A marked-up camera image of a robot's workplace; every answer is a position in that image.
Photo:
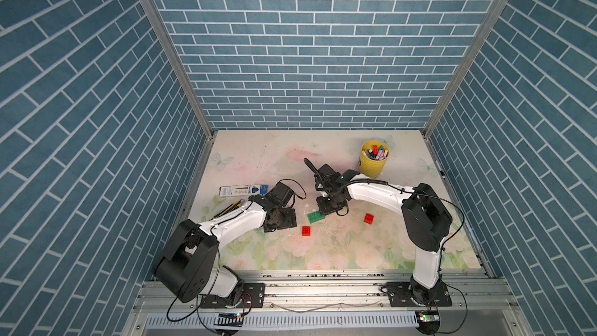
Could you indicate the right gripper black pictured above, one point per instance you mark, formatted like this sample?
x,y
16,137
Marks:
x,y
322,208

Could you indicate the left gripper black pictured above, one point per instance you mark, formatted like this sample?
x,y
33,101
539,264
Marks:
x,y
291,220

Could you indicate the green lego plate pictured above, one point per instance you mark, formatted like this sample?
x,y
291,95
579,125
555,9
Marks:
x,y
315,217

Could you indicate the red lego brick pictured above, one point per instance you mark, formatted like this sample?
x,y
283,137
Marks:
x,y
369,219
306,230

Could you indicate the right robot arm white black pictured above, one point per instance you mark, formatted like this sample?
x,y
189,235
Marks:
x,y
426,219

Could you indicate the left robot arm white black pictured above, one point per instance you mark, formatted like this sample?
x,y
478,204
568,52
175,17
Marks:
x,y
190,263

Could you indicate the white blue toothpaste box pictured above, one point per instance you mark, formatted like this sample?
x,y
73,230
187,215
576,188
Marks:
x,y
243,190

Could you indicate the yellow pen cup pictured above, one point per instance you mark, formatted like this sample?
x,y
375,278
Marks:
x,y
373,157

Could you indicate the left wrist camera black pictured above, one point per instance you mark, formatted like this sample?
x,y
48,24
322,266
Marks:
x,y
280,194

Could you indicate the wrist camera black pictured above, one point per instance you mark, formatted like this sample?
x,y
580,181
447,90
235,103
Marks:
x,y
280,194
326,179

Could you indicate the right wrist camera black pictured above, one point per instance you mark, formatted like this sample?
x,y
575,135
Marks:
x,y
326,179

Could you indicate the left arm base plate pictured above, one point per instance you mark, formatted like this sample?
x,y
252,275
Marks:
x,y
251,295

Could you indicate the aluminium rail frame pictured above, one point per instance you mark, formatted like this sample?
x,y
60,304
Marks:
x,y
352,302

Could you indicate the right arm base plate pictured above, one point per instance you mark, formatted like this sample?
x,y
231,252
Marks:
x,y
412,294

